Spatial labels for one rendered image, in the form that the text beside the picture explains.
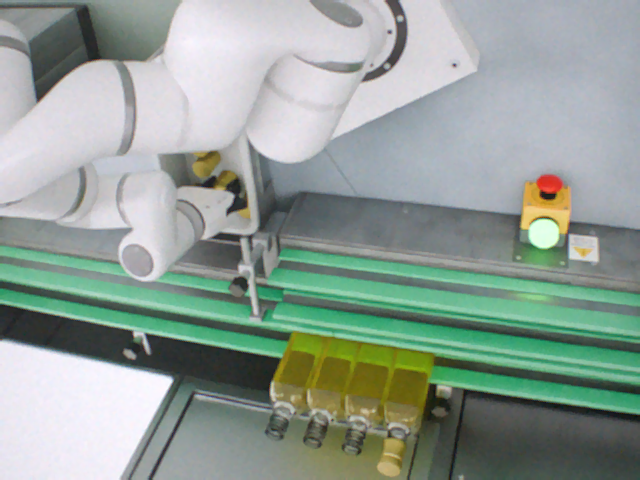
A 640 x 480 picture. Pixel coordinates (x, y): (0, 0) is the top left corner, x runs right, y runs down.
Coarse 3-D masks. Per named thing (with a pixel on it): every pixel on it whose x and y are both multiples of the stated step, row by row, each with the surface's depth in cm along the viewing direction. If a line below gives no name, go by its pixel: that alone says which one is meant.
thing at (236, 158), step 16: (240, 144) 106; (160, 160) 114; (176, 160) 118; (192, 160) 120; (224, 160) 118; (240, 160) 117; (176, 176) 119; (192, 176) 123; (240, 176) 120; (256, 208) 114; (240, 224) 119; (256, 224) 116
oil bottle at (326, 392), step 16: (336, 352) 108; (352, 352) 107; (320, 368) 105; (336, 368) 105; (352, 368) 106; (320, 384) 103; (336, 384) 103; (320, 400) 101; (336, 400) 101; (336, 416) 102
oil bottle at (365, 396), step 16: (368, 352) 107; (384, 352) 107; (368, 368) 104; (384, 368) 104; (352, 384) 102; (368, 384) 102; (384, 384) 102; (352, 400) 100; (368, 400) 100; (384, 400) 102; (352, 416) 100; (368, 416) 99
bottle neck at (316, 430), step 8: (312, 416) 101; (320, 416) 100; (328, 416) 101; (312, 424) 99; (320, 424) 99; (328, 424) 100; (312, 432) 98; (320, 432) 98; (304, 440) 98; (312, 440) 99; (320, 440) 97
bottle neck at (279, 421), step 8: (280, 408) 102; (288, 408) 102; (272, 416) 101; (280, 416) 100; (288, 416) 101; (272, 424) 99; (280, 424) 100; (288, 424) 101; (272, 432) 101; (280, 432) 99
